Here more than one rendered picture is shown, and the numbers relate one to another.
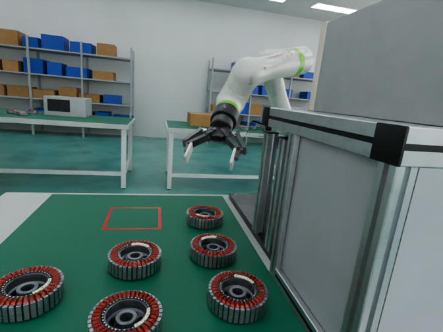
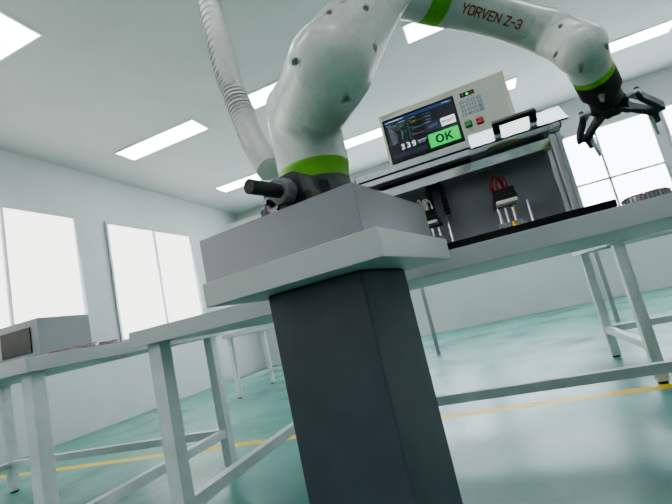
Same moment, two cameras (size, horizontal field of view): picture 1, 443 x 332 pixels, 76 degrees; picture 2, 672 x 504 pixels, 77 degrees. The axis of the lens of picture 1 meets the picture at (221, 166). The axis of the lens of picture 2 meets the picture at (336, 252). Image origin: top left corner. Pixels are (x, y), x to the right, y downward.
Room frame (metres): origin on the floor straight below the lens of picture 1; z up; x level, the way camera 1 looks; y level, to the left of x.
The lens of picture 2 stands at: (2.20, -0.09, 0.65)
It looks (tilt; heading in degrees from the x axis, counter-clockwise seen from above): 9 degrees up; 212
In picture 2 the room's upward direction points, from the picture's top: 13 degrees counter-clockwise
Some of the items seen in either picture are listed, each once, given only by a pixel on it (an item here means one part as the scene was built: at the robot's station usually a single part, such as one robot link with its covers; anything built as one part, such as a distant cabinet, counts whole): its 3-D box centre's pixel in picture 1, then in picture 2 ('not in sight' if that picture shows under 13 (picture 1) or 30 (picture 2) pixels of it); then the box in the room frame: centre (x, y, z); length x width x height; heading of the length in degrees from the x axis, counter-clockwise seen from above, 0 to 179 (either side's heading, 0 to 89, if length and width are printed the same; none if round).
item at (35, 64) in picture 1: (37, 66); not in sight; (6.28, 4.09, 1.43); 0.42 x 0.36 x 0.29; 11
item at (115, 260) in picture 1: (134, 258); not in sight; (0.56, 0.17, 0.77); 0.11 x 0.11 x 0.04
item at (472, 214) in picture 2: not in sight; (465, 210); (0.67, -0.46, 0.92); 0.66 x 0.01 x 0.30; 103
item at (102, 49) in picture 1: (107, 51); not in sight; (6.61, 2.73, 1.90); 0.40 x 0.36 x 0.24; 15
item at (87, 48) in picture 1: (83, 49); not in sight; (6.49, 3.20, 1.89); 0.42 x 0.42 x 0.21; 11
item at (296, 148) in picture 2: not in sight; (308, 133); (1.59, -0.47, 0.98); 0.16 x 0.13 x 0.19; 52
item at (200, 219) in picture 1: (204, 216); (646, 200); (0.81, 0.04, 0.77); 0.11 x 0.11 x 0.04
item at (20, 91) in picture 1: (22, 91); not in sight; (6.22, 4.40, 0.89); 0.42 x 0.40 x 0.22; 105
